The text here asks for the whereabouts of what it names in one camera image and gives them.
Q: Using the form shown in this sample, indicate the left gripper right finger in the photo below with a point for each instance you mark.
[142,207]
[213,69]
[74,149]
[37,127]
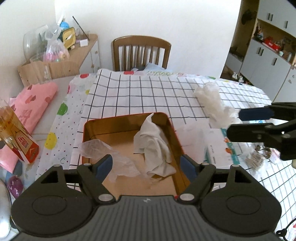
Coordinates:
[199,176]

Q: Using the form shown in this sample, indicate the yellow tissue box holder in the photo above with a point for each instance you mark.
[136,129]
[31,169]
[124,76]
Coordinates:
[69,37]

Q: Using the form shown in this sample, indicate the wooden dining chair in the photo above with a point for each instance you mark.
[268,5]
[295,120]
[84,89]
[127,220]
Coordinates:
[138,51]

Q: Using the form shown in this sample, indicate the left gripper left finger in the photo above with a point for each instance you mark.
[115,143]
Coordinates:
[92,177]

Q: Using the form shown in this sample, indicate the white glove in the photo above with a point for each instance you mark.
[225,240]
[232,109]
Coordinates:
[220,115]

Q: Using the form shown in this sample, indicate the plastic bag with pink items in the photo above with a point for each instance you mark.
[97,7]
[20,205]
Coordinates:
[55,49]

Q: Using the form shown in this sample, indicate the cream white cloth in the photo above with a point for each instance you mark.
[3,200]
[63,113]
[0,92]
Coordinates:
[150,141]

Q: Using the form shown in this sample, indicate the white wooden side cabinet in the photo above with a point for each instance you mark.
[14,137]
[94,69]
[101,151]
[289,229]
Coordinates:
[85,59]

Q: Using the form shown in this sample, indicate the clear plastic bag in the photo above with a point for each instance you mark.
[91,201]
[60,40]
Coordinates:
[122,166]

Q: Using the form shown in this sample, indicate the grey wall cabinet unit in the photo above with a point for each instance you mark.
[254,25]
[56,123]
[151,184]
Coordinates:
[262,51]

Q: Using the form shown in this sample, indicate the amber liquid plastic bottle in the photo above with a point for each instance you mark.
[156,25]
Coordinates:
[15,136]

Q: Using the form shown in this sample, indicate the clear glass bowl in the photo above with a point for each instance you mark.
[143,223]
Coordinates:
[38,40]

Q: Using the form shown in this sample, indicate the black grid white tablecloth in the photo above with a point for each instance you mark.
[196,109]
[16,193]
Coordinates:
[108,94]

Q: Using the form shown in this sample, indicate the bundle of brown sticks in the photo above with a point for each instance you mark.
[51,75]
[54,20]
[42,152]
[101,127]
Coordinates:
[255,160]

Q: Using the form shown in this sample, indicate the white teal flat box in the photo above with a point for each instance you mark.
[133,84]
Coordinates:
[220,151]

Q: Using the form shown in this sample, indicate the pink patterned folded cloth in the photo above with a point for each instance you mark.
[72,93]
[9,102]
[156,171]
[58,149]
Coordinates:
[29,107]

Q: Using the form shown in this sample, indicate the polka dot tablecloth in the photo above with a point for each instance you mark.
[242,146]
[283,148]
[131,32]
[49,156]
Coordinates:
[64,116]

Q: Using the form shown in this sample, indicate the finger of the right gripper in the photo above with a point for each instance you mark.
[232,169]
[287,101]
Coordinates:
[253,114]

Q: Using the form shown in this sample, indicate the cardboard box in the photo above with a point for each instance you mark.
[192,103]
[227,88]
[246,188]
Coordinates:
[40,72]

